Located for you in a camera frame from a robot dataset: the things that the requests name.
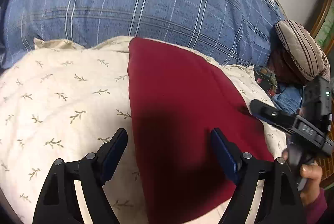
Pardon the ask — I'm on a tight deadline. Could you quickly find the red knit garment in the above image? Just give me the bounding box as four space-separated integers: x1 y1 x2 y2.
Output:
128 38 272 223

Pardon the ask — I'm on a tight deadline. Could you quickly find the blue folded clothes pile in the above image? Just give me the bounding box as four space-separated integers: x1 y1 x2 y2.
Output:
254 67 304 114

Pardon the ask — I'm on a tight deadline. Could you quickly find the person's right hand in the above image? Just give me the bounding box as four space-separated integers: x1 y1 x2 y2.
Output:
281 148 326 208

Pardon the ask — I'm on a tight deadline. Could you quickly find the striped beige cushion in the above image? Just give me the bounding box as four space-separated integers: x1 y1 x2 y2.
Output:
274 20 331 81

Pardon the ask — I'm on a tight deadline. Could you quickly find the cream leaf-print pillow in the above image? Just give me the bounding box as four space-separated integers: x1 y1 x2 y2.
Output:
1 36 274 223

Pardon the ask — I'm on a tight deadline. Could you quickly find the wooden bed frame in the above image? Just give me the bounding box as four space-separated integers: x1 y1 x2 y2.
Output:
307 0 333 46

